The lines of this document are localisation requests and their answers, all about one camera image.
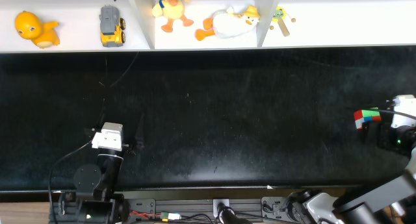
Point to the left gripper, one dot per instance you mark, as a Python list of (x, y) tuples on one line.
[(129, 147)]

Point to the white plush duck yellow hat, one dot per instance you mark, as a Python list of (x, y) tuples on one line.
[(230, 24)]

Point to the yellow rubber duck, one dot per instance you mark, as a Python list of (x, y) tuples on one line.
[(34, 29)]

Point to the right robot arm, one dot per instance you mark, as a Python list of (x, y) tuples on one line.
[(373, 194)]

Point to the white shelf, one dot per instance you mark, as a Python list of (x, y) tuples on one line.
[(81, 29)]

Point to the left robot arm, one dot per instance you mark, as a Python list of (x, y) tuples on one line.
[(100, 181)]

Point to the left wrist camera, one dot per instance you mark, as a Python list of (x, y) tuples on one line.
[(108, 136)]

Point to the grey and yellow toy truck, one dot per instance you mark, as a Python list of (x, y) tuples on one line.
[(111, 26)]

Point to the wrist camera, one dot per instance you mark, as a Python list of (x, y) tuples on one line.
[(108, 136), (404, 112)]

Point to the yellow rattle drum toy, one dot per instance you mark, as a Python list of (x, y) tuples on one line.
[(280, 17)]

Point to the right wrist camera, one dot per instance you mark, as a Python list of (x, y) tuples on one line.
[(404, 112)]

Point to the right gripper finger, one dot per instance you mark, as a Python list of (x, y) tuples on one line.
[(365, 133)]

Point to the mounting rail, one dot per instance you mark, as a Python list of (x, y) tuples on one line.
[(195, 211)]

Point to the many-coloured puzzle cube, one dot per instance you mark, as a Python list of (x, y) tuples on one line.
[(365, 117)]

